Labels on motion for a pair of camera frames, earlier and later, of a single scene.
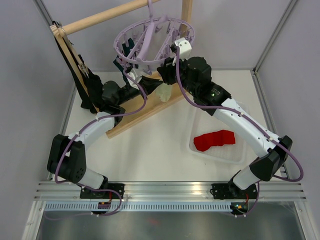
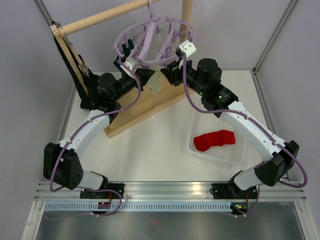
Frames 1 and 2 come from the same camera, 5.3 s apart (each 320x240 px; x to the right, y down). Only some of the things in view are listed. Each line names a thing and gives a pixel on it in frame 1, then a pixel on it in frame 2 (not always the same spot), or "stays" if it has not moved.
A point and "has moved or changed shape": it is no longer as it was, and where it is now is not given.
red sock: [204, 142] stays
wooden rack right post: [186, 15] stays
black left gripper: [149, 84] → [143, 75]
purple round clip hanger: [150, 40] stays
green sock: [121, 68] stays
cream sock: [163, 91] has moved or changed shape
